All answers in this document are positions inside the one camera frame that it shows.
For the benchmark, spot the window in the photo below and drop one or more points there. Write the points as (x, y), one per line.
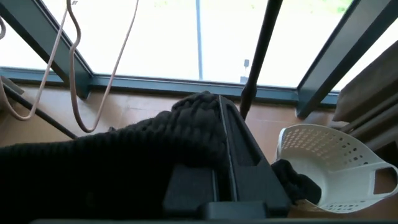
(171, 84)

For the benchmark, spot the black garment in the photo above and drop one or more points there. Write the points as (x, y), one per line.
(295, 183)
(93, 174)

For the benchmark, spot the white laundry basket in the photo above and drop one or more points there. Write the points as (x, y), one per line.
(326, 155)

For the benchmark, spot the black clothes rack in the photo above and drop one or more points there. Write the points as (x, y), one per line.
(262, 46)

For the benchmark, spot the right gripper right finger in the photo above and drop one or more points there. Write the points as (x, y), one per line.
(248, 180)

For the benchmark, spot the brown curtain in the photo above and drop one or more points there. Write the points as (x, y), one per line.
(373, 93)

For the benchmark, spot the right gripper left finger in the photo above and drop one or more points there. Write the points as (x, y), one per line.
(186, 189)

